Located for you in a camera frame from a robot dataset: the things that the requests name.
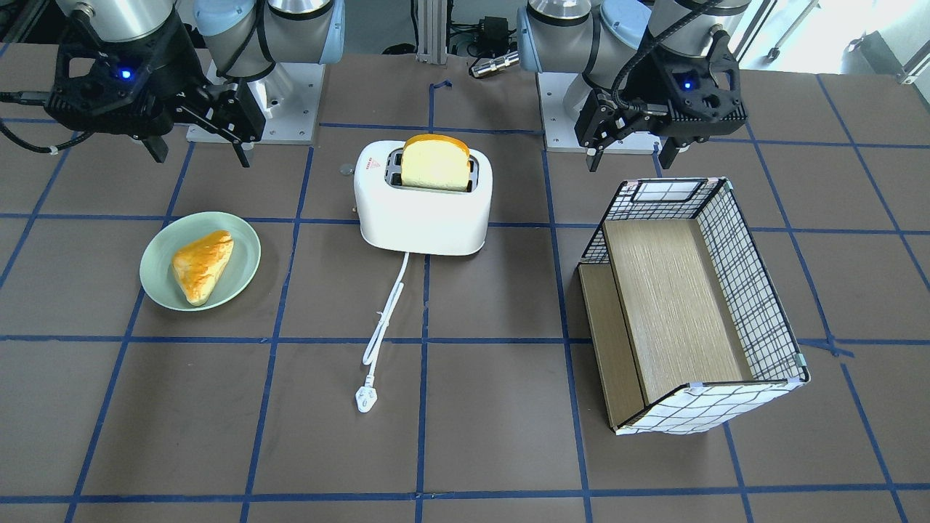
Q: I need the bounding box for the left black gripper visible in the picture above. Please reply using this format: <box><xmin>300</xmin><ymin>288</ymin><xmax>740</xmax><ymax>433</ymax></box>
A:
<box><xmin>574</xmin><ymin>31</ymin><xmax>748</xmax><ymax>173</ymax></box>

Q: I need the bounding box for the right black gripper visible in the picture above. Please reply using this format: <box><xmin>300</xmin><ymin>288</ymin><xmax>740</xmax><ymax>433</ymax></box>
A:
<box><xmin>44</xmin><ymin>15</ymin><xmax>266</xmax><ymax>168</ymax></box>

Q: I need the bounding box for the white two-slot toaster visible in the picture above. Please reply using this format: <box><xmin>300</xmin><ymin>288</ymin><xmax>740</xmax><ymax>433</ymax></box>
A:
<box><xmin>353</xmin><ymin>140</ymin><xmax>493</xmax><ymax>256</ymax></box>

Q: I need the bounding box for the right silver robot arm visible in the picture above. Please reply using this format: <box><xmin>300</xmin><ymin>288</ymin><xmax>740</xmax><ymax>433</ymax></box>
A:
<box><xmin>43</xmin><ymin>1</ymin><xmax>344</xmax><ymax>166</ymax></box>

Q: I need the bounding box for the yellow bread slice in toaster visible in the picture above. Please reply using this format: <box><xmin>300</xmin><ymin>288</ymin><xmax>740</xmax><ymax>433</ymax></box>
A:
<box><xmin>400</xmin><ymin>134</ymin><xmax>471</xmax><ymax>192</ymax></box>

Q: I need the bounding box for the golden triangular pastry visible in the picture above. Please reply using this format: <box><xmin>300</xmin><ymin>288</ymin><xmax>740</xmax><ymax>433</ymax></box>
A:
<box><xmin>171</xmin><ymin>230</ymin><xmax>235</xmax><ymax>306</ymax></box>

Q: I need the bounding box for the light green plate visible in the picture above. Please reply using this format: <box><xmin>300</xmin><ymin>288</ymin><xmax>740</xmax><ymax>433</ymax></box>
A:
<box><xmin>139</xmin><ymin>211</ymin><xmax>262</xmax><ymax>311</ymax></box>

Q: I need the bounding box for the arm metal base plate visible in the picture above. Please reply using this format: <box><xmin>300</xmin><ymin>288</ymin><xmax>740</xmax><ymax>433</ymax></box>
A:
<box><xmin>537</xmin><ymin>73</ymin><xmax>663</xmax><ymax>155</ymax></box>
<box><xmin>186</xmin><ymin>60</ymin><xmax>325</xmax><ymax>145</ymax></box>

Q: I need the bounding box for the wire basket with wooden shelf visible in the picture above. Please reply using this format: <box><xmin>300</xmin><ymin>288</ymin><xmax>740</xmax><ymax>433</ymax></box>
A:
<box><xmin>577</xmin><ymin>178</ymin><xmax>811</xmax><ymax>436</ymax></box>

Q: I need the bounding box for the aluminium frame post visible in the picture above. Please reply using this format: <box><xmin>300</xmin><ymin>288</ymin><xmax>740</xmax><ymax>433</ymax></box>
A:
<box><xmin>414</xmin><ymin>0</ymin><xmax>449</xmax><ymax>66</ymax></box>

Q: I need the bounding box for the white toaster power cable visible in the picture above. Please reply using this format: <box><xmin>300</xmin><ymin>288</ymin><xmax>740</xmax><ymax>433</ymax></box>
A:
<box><xmin>355</xmin><ymin>251</ymin><xmax>411</xmax><ymax>414</ymax></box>

